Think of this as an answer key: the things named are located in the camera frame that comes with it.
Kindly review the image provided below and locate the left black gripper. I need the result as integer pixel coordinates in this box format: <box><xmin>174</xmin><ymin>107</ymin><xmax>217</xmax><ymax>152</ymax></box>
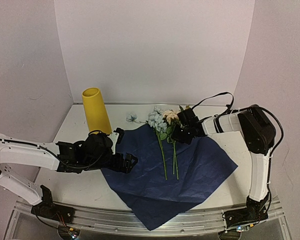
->
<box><xmin>84</xmin><ymin>153</ymin><xmax>139</xmax><ymax>175</ymax></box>

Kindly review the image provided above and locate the artificial flower bunch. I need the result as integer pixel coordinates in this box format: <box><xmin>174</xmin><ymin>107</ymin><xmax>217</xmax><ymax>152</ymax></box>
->
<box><xmin>163</xmin><ymin>105</ymin><xmax>190</xmax><ymax>180</ymax></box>

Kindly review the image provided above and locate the blue hydrangea stem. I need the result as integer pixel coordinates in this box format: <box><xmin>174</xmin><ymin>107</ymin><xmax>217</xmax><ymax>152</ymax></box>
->
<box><xmin>146</xmin><ymin>106</ymin><xmax>168</xmax><ymax>180</ymax></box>

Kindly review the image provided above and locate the blue wrapping paper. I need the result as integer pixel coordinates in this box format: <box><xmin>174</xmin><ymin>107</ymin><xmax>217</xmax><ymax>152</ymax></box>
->
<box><xmin>101</xmin><ymin>125</ymin><xmax>238</xmax><ymax>231</ymax></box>

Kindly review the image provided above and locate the yellow plastic vase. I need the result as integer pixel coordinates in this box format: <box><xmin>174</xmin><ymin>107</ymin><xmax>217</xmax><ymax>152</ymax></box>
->
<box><xmin>82</xmin><ymin>87</ymin><xmax>112</xmax><ymax>134</ymax></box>

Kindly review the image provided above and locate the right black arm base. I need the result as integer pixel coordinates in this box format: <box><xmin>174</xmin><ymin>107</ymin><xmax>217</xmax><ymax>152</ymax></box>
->
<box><xmin>222</xmin><ymin>195</ymin><xmax>269</xmax><ymax>229</ymax></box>

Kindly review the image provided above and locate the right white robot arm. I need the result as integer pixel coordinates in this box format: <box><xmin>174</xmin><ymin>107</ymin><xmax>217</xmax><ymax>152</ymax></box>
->
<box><xmin>172</xmin><ymin>104</ymin><xmax>276</xmax><ymax>203</ymax></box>

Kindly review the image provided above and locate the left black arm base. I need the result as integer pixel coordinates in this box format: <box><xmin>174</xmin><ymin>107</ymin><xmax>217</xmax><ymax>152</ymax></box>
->
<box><xmin>31</xmin><ymin>185</ymin><xmax>75</xmax><ymax>224</ymax></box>

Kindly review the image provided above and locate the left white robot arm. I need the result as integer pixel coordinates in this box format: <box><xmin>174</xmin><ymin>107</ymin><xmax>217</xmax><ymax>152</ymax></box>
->
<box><xmin>0</xmin><ymin>128</ymin><xmax>138</xmax><ymax>219</ymax></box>

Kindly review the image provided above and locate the loose blue artificial flower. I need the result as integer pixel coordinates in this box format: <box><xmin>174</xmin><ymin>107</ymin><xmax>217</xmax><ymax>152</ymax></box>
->
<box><xmin>125</xmin><ymin>112</ymin><xmax>148</xmax><ymax>124</ymax></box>

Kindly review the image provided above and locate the right black camera cable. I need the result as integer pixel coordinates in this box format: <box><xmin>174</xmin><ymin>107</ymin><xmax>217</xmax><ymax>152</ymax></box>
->
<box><xmin>191</xmin><ymin>91</ymin><xmax>235</xmax><ymax>113</ymax></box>

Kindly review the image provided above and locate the aluminium front rail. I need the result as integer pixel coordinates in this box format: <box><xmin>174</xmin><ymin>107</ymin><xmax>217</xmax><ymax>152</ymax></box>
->
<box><xmin>13</xmin><ymin>189</ymin><xmax>283</xmax><ymax>237</ymax></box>

